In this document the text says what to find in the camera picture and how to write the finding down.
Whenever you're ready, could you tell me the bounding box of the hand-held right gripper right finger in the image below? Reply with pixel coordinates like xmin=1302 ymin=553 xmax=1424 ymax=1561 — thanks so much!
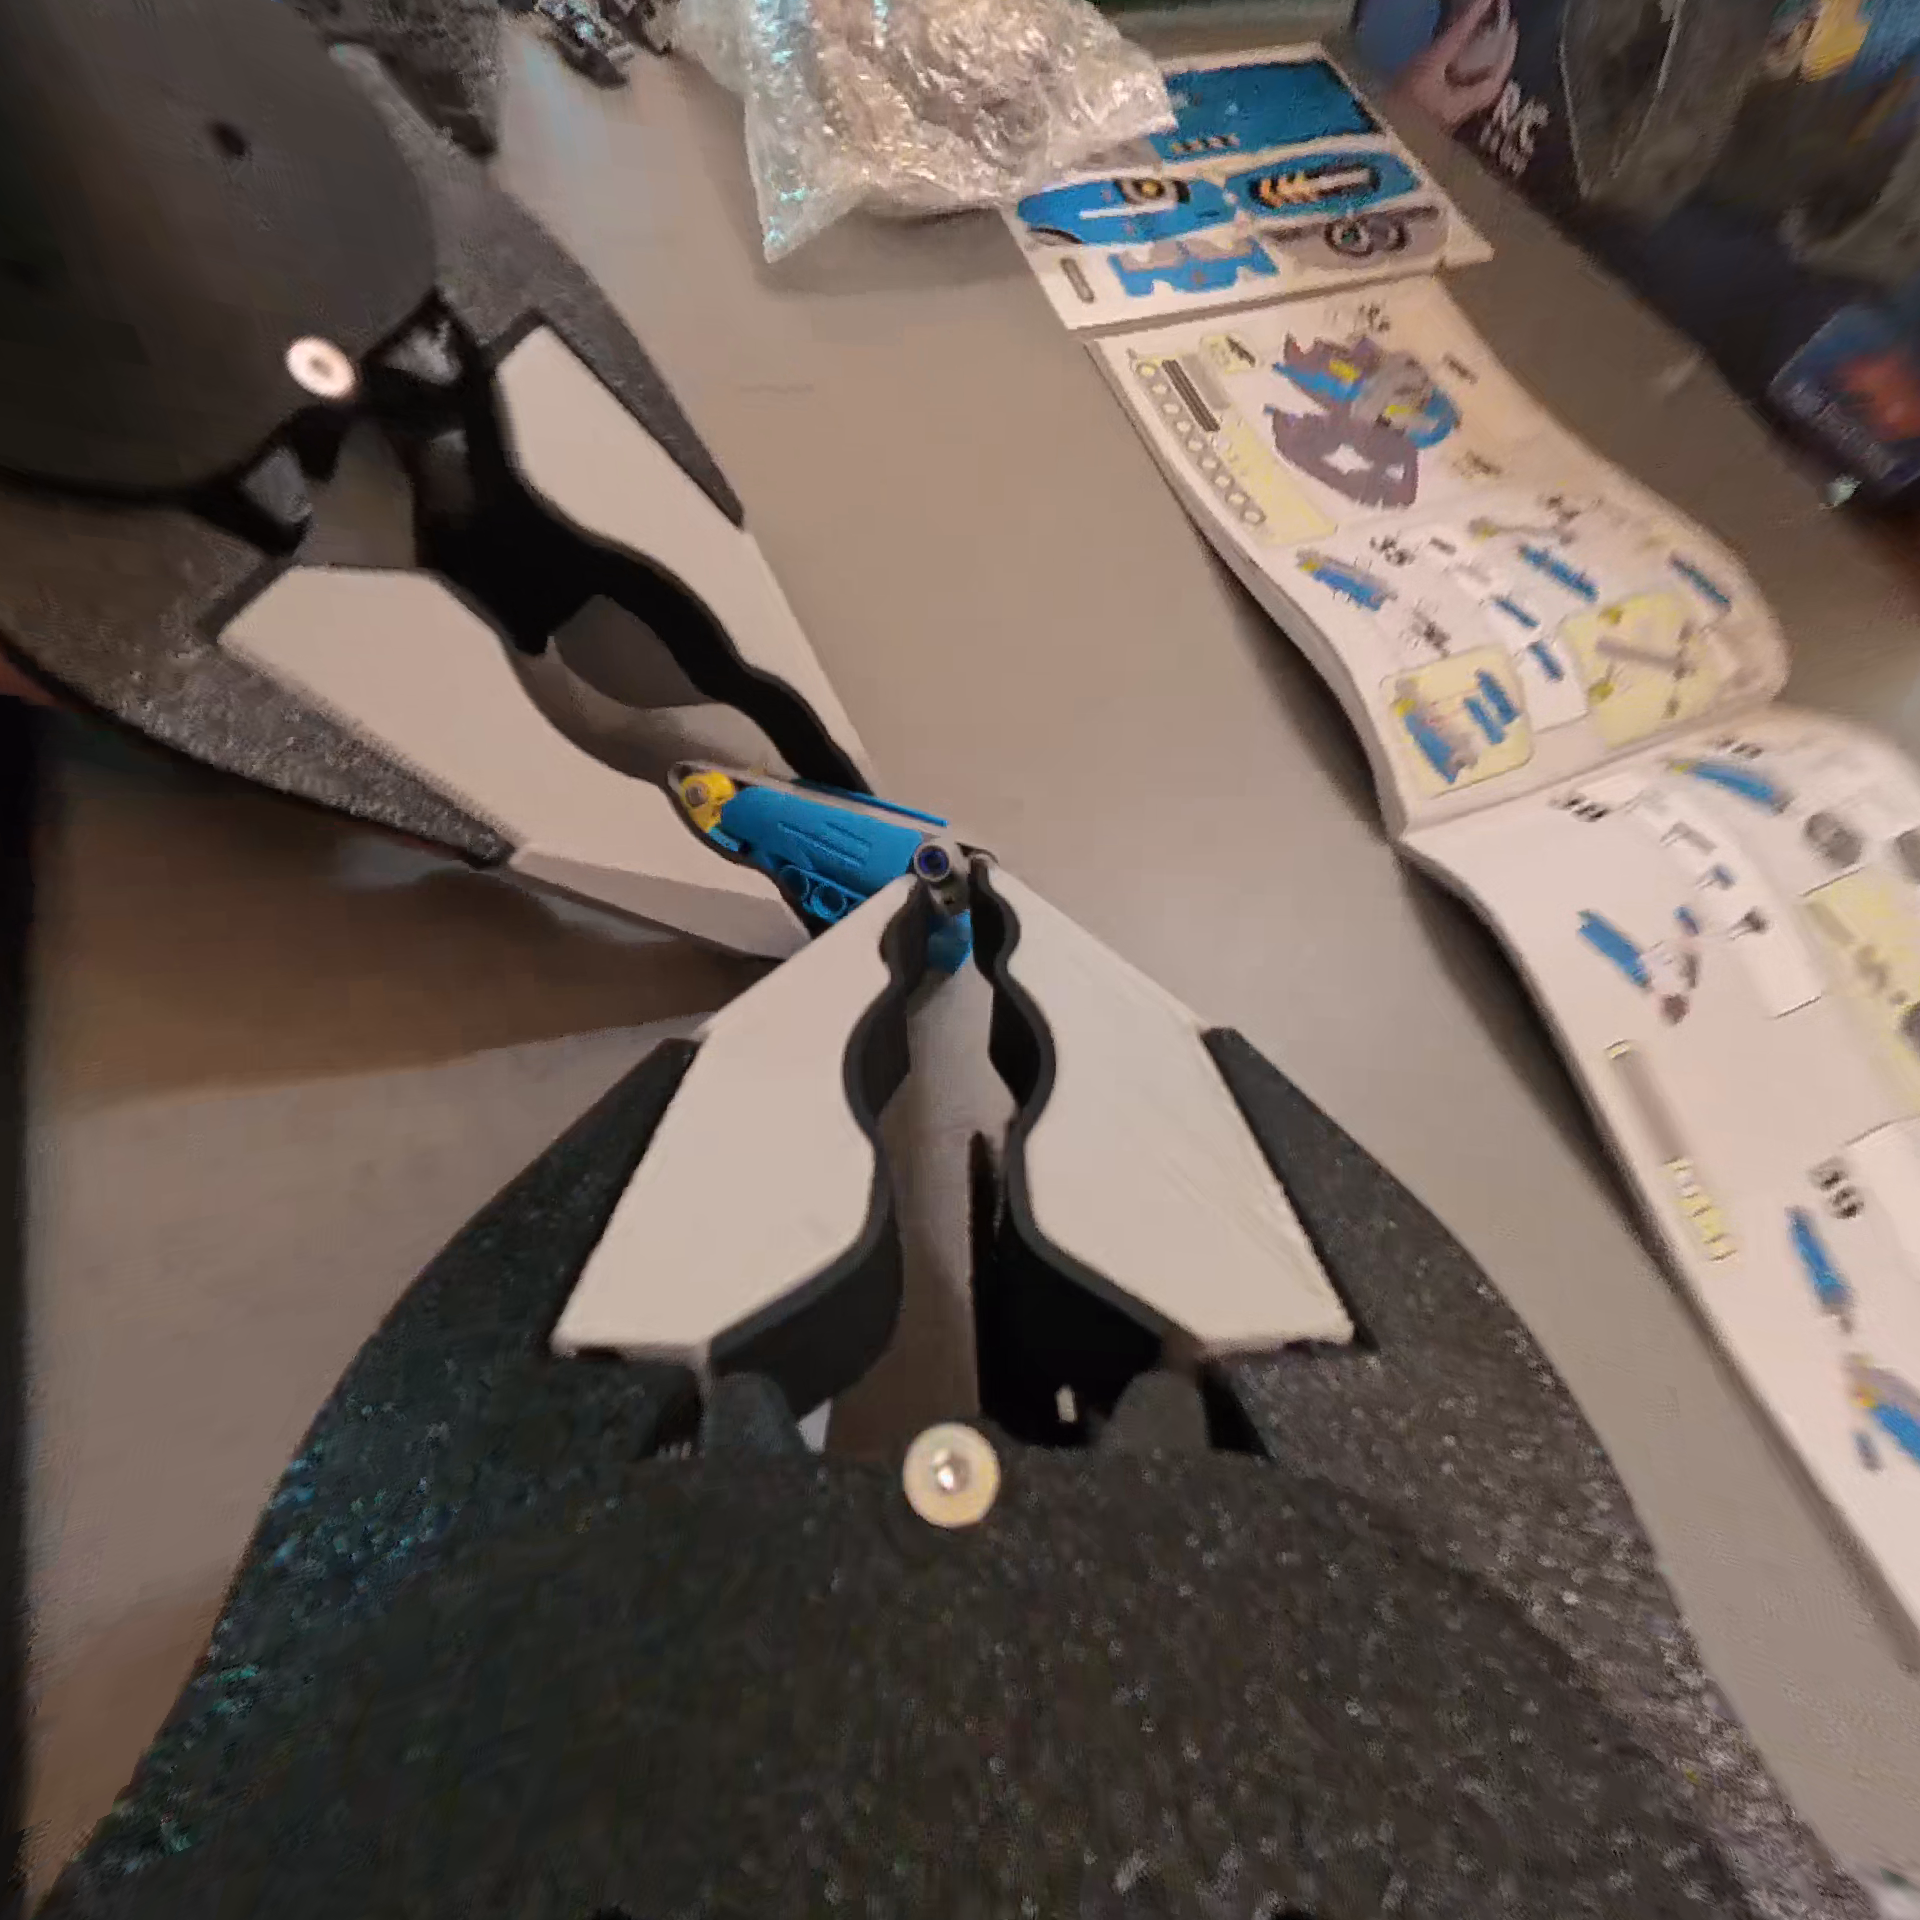
xmin=966 ymin=861 xmax=1358 ymax=1360

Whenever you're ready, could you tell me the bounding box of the blue grey yellow brick assembly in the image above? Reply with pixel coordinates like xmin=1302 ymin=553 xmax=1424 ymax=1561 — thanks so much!
xmin=668 ymin=758 xmax=994 ymax=977

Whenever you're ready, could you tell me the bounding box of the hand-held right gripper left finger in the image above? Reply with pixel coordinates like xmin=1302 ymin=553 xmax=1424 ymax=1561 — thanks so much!
xmin=550 ymin=871 xmax=923 ymax=1413

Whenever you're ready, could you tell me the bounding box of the instruction booklet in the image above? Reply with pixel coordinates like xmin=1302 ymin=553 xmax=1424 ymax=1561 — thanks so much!
xmin=1083 ymin=274 xmax=1920 ymax=1654

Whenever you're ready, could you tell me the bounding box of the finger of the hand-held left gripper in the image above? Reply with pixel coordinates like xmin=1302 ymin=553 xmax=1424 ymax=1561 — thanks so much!
xmin=492 ymin=315 xmax=883 ymax=798
xmin=218 ymin=562 xmax=824 ymax=963

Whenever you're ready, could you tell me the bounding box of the sticker sheet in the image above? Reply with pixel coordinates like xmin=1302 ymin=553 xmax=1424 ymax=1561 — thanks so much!
xmin=1002 ymin=42 xmax=1498 ymax=337

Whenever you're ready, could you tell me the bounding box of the clear plastic parts bag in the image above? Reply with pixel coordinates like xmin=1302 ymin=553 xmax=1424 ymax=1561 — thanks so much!
xmin=672 ymin=0 xmax=1181 ymax=269

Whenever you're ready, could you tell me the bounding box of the toy robot box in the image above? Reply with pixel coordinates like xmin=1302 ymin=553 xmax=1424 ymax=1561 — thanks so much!
xmin=1347 ymin=0 xmax=1920 ymax=505

